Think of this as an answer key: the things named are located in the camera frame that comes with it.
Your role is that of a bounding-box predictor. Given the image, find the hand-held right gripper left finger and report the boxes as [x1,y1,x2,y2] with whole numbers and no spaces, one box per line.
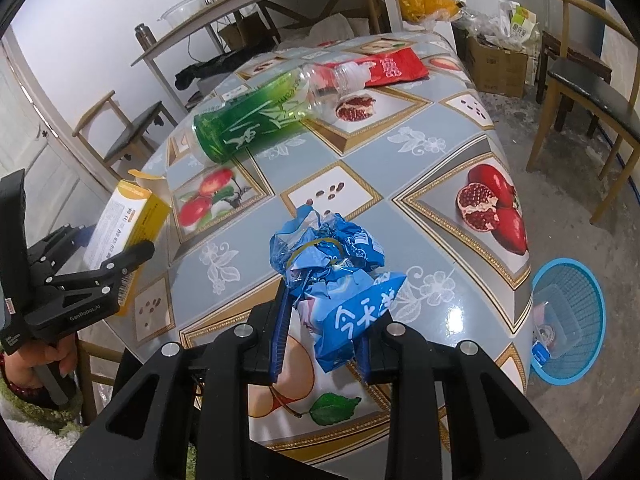
[54,280,301,480]

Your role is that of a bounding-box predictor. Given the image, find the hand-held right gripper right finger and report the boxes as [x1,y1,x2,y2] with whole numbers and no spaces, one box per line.
[356,320,583,480]

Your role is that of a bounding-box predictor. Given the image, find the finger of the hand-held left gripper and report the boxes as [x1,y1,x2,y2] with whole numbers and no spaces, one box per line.
[27,225,87,273]
[46,240,157,309]

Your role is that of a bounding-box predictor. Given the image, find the yellow white carton box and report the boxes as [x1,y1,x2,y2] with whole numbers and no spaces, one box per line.
[82,169,173,316]

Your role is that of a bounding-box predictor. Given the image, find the blue plastic wrapper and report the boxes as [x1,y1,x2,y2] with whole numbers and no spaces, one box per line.
[270,205,407,373]

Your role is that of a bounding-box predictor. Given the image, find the blue plastic basket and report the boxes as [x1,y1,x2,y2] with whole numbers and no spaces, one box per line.
[529,258,606,386]

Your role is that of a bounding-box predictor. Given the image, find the red snack pouch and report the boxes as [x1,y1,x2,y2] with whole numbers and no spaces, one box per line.
[312,47,431,88]

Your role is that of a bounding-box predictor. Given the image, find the person's left forearm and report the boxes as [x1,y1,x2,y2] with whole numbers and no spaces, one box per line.
[0,360,101,480]

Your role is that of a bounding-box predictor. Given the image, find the person's left hand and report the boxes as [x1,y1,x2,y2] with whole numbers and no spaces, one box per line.
[12,335,80,401]

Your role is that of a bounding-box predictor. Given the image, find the green plastic bottle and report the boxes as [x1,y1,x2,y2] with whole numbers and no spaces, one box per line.
[192,60,376,163]

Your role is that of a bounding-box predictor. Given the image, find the clear plastic container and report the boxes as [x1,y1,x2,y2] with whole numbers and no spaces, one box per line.
[534,285,588,356]

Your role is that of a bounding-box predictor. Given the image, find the black cloth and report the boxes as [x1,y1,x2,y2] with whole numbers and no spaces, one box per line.
[175,52,241,91]

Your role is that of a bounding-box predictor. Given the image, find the clear plastic tub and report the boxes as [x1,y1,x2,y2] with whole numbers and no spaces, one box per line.
[159,0,207,28]

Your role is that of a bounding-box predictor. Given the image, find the cardboard box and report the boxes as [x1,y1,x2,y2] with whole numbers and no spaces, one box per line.
[465,35,530,98]
[217,12,281,51]

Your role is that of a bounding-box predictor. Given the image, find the wooden table white legs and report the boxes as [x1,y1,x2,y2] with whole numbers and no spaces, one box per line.
[131,0,396,81]

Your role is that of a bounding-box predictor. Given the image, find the white sack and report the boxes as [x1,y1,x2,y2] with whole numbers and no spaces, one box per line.
[307,12,373,46]

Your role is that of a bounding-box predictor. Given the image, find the clear plastic bag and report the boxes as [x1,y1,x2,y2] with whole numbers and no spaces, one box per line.
[450,5,508,53]

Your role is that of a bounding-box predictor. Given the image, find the green white packet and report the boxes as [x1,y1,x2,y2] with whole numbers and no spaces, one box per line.
[509,4,540,42]

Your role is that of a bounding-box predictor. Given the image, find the wooden chair brown seat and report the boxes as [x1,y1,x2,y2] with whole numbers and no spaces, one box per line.
[537,0,613,106]

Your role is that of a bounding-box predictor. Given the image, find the dark red bead bracelet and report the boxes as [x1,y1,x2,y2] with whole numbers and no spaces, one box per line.
[0,352,51,401]

